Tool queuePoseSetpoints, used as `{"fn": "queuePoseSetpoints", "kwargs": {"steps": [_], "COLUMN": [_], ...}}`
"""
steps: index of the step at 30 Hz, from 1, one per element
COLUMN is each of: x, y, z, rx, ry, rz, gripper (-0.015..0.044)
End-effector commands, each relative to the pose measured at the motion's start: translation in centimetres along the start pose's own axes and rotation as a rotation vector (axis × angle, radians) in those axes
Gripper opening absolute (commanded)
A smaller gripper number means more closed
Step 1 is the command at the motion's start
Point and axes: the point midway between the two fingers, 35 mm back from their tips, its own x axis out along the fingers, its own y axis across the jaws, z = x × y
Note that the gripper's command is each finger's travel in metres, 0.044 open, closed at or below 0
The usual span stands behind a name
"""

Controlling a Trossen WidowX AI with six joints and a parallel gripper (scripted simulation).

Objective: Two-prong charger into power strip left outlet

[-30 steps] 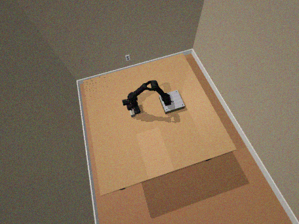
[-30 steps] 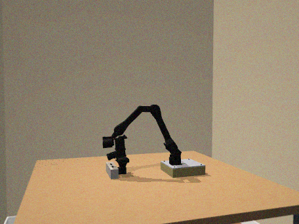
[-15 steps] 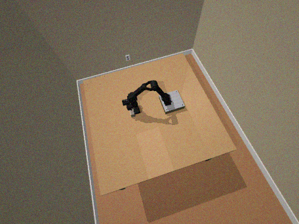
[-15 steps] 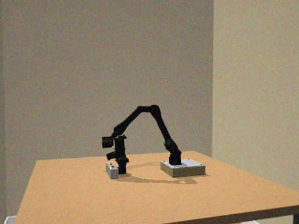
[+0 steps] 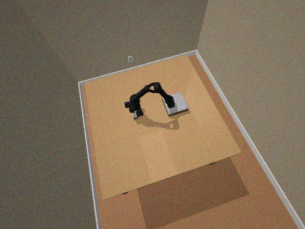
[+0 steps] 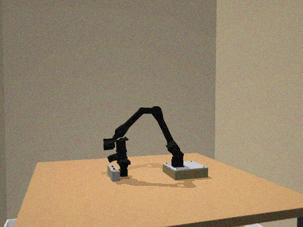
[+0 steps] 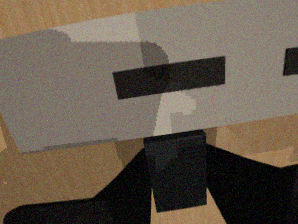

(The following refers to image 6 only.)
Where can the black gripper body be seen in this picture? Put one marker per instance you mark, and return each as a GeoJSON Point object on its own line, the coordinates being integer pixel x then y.
{"type": "Point", "coordinates": [123, 159]}

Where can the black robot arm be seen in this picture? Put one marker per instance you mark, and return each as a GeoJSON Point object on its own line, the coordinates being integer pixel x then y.
{"type": "Point", "coordinates": [177, 158]}

